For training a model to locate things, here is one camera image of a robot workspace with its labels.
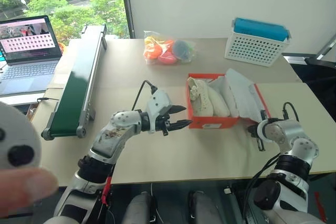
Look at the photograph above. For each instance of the grey rounded shape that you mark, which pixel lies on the grey rounded shape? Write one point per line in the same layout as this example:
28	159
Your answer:
139	208

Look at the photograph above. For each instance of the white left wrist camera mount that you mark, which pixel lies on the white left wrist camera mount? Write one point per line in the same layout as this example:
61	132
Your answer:
157	102

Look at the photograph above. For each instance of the clear bag of colourful toys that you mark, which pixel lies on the clear bag of colourful toys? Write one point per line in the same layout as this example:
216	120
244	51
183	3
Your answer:
165	52

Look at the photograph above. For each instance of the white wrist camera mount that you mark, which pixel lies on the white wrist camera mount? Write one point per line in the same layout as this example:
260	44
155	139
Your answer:
270	129
157	102

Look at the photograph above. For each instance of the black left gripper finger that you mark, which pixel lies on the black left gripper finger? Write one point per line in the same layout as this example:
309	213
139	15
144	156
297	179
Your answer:
178	109
179	125

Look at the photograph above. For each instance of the orange shoe box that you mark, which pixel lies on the orange shoe box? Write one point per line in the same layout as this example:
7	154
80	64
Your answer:
210	123

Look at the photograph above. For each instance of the white lace-up shoe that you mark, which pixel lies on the white lace-up shoe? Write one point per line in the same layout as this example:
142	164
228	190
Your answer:
200	95
220	103

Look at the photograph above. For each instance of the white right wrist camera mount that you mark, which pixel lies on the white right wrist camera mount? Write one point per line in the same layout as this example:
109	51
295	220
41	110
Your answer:
270	129

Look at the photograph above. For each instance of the small white block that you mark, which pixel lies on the small white block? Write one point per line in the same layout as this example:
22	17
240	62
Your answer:
227	190

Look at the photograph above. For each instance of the open grey laptop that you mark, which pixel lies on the open grey laptop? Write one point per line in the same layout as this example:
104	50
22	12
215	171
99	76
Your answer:
26	72

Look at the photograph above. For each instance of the white perforated plastic basket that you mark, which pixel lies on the white perforated plastic basket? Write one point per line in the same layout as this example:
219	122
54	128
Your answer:
252	51

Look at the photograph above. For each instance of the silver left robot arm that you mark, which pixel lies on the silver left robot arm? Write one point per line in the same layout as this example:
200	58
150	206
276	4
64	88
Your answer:
115	134

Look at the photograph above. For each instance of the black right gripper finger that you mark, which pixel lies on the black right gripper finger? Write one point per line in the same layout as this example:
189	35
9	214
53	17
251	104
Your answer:
261	144

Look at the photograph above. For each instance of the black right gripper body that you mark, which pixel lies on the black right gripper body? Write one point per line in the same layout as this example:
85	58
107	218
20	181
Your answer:
253	130

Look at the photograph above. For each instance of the person's bare hand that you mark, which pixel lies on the person's bare hand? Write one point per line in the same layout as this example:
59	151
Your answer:
23	187

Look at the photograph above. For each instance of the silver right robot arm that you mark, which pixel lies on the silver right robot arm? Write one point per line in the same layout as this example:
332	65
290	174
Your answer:
302	148

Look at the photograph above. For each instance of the white controller with black buttons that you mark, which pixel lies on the white controller with black buttons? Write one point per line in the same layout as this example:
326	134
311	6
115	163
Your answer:
18	129

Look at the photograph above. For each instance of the dark window frame post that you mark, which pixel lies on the dark window frame post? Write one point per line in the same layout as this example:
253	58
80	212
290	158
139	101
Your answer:
128	3

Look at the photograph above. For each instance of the white tissue paper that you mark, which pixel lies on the white tissue paper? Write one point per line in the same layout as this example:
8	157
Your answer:
242	95

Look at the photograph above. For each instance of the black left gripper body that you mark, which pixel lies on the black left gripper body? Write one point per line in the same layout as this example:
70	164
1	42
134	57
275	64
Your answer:
163	123

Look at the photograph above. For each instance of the green conveyor belt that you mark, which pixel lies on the green conveyor belt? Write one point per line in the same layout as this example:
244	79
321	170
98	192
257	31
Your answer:
73	85

